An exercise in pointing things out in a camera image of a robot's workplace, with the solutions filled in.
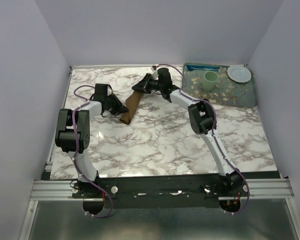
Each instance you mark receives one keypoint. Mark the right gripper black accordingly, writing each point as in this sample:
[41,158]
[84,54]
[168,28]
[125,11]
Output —
[141,86]

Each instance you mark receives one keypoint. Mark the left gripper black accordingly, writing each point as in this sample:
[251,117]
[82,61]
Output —
[119,108]

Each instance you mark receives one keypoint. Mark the brown cloth napkin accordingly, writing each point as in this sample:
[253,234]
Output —
[132,104]

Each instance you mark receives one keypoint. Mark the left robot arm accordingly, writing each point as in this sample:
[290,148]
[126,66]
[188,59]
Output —
[72,133]

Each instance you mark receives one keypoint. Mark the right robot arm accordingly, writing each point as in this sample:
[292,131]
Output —
[203,121]

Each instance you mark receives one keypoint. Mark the blue plastic utensil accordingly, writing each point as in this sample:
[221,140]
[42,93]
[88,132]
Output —
[202,67]

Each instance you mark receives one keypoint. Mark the light green cup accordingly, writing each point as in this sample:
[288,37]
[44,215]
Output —
[210,79]

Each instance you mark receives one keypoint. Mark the floral blue serving tray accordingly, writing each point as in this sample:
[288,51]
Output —
[225,92]

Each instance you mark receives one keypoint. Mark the small white plate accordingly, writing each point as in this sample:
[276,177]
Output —
[239,73]

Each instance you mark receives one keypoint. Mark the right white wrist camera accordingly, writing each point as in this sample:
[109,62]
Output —
[154,70]

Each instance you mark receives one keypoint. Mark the black mounting base rail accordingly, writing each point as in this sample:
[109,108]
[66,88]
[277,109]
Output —
[167,191]

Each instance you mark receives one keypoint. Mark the aluminium extrusion frame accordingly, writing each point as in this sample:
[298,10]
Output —
[60,190]

